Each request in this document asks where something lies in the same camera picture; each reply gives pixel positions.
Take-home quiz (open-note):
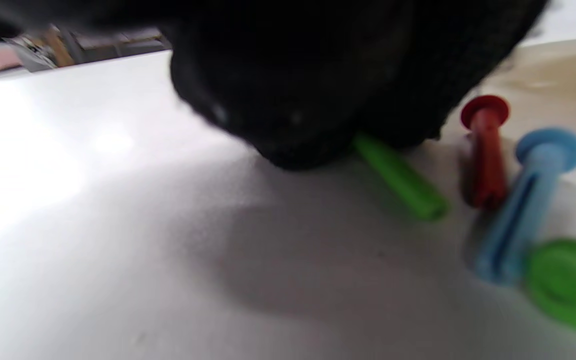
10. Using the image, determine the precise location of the person's left hand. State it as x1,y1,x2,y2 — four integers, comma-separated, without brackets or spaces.
0,0,551,171

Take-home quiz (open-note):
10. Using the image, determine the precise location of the green toy nail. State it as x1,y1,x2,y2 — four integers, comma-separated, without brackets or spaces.
524,238,576,335
352,132,450,222

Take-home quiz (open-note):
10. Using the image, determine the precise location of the red toy nail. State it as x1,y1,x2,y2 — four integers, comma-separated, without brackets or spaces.
460,94,511,210

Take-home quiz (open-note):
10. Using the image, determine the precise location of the blue toy nail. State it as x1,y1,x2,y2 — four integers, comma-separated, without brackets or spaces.
472,127,576,287

